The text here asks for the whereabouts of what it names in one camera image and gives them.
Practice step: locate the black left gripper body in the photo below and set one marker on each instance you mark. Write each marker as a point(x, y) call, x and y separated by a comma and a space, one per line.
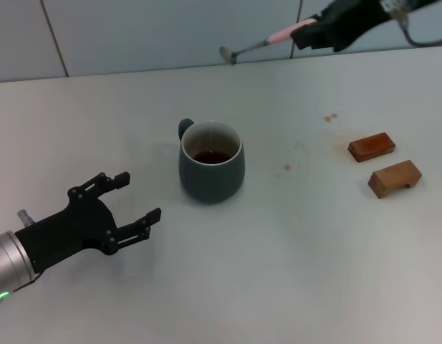
point(74, 225)

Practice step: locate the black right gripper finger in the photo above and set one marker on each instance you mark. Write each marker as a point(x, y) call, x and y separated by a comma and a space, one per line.
point(312, 36)
point(317, 16)

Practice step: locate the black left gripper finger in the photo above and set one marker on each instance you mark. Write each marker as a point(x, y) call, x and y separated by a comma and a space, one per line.
point(109, 181)
point(138, 225)

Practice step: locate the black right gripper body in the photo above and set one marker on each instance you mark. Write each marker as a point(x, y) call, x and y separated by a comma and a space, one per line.
point(353, 16)

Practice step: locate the grey ceramic cup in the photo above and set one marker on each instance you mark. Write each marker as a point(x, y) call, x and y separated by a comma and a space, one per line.
point(210, 182)

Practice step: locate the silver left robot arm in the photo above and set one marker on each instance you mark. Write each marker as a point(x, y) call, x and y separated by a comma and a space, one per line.
point(9, 261)

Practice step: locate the dark coffee liquid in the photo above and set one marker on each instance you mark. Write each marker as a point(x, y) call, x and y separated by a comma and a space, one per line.
point(210, 157)

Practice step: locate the dark reddish wooden block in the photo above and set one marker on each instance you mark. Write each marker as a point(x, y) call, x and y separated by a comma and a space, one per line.
point(371, 147)

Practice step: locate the light brown notched wooden block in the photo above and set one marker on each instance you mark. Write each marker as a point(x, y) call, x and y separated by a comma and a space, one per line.
point(389, 179)

